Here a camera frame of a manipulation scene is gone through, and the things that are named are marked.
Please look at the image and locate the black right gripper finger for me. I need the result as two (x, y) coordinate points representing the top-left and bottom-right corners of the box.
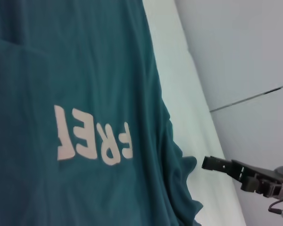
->
(240, 176), (262, 192)
(202, 155), (245, 182)

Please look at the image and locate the teal shirt with FREE print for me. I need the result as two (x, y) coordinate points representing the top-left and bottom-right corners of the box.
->
(0, 0), (205, 226)

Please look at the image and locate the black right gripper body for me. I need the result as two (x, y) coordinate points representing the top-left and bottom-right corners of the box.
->
(232, 160), (283, 197)

